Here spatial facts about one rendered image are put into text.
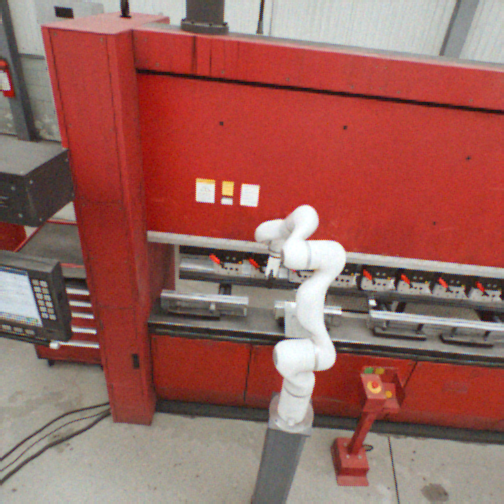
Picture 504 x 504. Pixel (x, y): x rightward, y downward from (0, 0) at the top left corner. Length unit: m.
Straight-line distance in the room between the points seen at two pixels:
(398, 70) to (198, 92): 0.79
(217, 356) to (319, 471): 1.00
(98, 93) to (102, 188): 0.38
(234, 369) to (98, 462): 1.00
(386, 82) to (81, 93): 1.15
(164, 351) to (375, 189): 1.50
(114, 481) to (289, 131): 2.20
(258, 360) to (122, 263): 1.01
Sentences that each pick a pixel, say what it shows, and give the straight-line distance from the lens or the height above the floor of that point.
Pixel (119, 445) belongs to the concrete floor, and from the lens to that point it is 2.90.
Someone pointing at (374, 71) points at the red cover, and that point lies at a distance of 1.74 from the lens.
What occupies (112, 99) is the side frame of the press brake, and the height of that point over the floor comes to 2.08.
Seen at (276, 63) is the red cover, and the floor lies 2.24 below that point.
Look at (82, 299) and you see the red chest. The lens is 2.73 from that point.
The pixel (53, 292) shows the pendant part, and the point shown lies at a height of 1.51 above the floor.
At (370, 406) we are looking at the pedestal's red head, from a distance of 2.31.
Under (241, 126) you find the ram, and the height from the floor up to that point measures 1.98.
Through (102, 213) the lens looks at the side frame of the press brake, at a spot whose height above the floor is 1.60.
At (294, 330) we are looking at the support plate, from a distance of 2.13.
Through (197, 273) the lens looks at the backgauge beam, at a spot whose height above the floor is 0.95.
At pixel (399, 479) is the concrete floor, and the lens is 3.01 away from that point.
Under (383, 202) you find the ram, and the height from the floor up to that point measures 1.70.
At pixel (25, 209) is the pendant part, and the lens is 1.46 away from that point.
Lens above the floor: 2.48
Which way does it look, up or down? 35 degrees down
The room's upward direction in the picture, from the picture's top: 7 degrees clockwise
